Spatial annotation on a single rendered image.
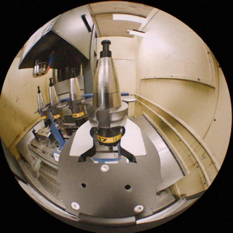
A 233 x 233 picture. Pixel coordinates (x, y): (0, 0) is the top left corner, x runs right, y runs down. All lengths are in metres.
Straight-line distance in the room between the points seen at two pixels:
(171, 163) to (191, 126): 0.29
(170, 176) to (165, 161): 0.13
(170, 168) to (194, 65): 0.64
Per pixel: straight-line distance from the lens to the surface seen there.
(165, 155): 0.59
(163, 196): 0.72
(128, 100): 0.18
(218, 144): 0.45
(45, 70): 0.67
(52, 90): 0.29
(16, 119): 1.60
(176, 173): 0.57
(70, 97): 0.22
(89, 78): 0.89
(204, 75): 0.46
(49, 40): 0.52
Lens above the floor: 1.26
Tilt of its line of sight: 28 degrees down
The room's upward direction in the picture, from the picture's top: 2 degrees counter-clockwise
